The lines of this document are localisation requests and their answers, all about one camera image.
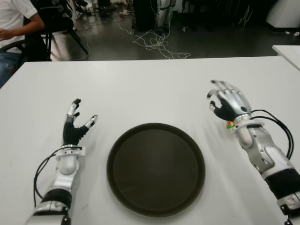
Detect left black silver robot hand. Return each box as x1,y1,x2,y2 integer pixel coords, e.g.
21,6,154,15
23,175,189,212
62,98,98,148

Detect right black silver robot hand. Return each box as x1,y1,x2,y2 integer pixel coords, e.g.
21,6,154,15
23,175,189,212
206,80,253,121

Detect dark brown round plate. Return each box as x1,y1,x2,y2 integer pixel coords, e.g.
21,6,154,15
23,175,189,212
106,122,206,218

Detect white side table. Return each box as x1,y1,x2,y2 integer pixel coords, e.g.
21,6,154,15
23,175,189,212
271,45,300,71

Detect white box cabinet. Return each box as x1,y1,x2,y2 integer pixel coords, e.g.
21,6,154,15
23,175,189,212
266,0,300,32

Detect black office chair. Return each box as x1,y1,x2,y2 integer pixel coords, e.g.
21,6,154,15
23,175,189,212
30,0,89,62

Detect white standing robot legs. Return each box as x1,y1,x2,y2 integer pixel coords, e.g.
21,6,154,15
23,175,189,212
157,0,173,30

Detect black cabinet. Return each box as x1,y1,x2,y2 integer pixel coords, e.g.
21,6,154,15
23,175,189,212
133,0,159,32

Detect person in white shirt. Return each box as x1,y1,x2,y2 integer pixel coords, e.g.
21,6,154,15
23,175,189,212
0,0,45,87

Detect left arm black cables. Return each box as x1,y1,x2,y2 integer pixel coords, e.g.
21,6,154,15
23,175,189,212
34,149,64,204

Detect arm black cables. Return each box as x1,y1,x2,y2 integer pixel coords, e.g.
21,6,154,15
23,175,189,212
34,149,64,204
250,109,295,160

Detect right arm black cables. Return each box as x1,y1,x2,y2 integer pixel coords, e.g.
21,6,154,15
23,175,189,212
250,109,295,160

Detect tangled white floor cable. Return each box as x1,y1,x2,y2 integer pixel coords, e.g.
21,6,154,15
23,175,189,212
118,22,192,60

